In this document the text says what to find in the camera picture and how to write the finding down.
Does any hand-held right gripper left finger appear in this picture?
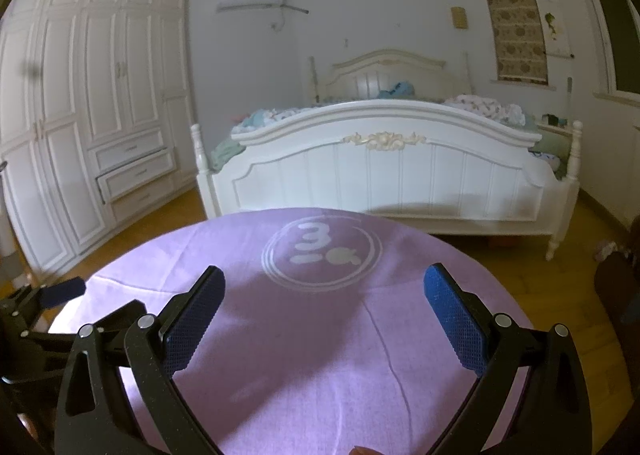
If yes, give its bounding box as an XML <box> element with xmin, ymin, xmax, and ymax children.
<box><xmin>55</xmin><ymin>265</ymin><xmax>226</xmax><ymax>455</ymax></box>

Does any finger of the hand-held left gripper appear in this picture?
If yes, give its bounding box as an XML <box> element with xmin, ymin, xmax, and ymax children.
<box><xmin>10</xmin><ymin>276</ymin><xmax>87</xmax><ymax>322</ymax></box>
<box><xmin>27</xmin><ymin>299</ymin><xmax>148</xmax><ymax>362</ymax></box>

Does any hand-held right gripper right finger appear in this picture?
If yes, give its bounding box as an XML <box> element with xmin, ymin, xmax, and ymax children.
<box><xmin>423</xmin><ymin>262</ymin><xmax>593</xmax><ymax>455</ymax></box>

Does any purple round tablecloth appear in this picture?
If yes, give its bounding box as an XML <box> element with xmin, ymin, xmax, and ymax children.
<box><xmin>47</xmin><ymin>208</ymin><xmax>533</xmax><ymax>455</ymax></box>

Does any white wooden bed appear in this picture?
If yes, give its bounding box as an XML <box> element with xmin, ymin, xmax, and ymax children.
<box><xmin>190</xmin><ymin>49</ymin><xmax>584</xmax><ymax>261</ymax></box>

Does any dark chair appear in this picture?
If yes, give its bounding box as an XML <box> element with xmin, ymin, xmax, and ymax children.
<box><xmin>594</xmin><ymin>220</ymin><xmax>640</xmax><ymax>361</ymax></box>

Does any pale green blanket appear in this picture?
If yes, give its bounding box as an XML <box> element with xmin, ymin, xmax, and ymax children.
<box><xmin>210</xmin><ymin>140</ymin><xmax>246</xmax><ymax>172</ymax></box>
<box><xmin>527</xmin><ymin>128</ymin><xmax>572</xmax><ymax>177</ymax></box>

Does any white wardrobe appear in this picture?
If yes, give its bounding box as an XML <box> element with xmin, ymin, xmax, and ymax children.
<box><xmin>0</xmin><ymin>0</ymin><xmax>197</xmax><ymax>277</ymax></box>

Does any light blue clothes pile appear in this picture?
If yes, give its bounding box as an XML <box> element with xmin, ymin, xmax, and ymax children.
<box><xmin>235</xmin><ymin>108</ymin><xmax>301</xmax><ymax>132</ymax></box>

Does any floral quilt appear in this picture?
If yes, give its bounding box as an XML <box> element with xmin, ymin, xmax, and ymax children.
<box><xmin>442</xmin><ymin>94</ymin><xmax>526</xmax><ymax>126</ymax></box>

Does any blue cloth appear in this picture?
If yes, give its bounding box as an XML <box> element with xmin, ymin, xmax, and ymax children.
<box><xmin>377</xmin><ymin>82</ymin><xmax>416</xmax><ymax>99</ymax></box>

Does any patterned window blind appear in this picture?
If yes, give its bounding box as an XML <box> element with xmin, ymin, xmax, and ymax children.
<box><xmin>480</xmin><ymin>0</ymin><xmax>548</xmax><ymax>85</ymax></box>

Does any white framed window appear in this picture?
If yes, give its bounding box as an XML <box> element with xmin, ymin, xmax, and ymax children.
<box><xmin>567</xmin><ymin>0</ymin><xmax>640</xmax><ymax>103</ymax></box>

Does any air conditioner pipe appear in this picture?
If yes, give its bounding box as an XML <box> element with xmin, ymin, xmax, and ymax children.
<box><xmin>270</xmin><ymin>0</ymin><xmax>310</xmax><ymax>31</ymax></box>

